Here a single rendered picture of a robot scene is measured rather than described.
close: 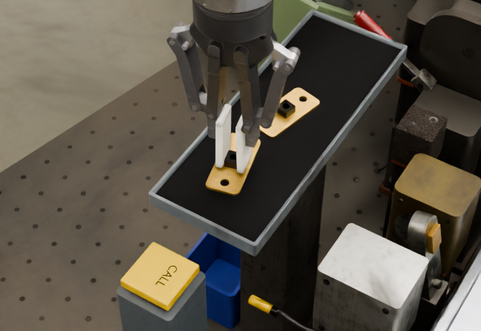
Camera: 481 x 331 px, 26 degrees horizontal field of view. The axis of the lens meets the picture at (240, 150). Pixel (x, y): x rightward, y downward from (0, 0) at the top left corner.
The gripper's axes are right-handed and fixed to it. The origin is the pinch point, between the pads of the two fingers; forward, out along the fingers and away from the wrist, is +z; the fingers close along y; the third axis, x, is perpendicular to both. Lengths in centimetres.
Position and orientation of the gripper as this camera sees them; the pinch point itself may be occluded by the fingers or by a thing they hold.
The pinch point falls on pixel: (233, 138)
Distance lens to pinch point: 110.2
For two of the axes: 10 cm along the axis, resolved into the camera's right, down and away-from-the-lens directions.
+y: 9.5, 2.3, -2.1
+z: 0.0, 6.7, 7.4
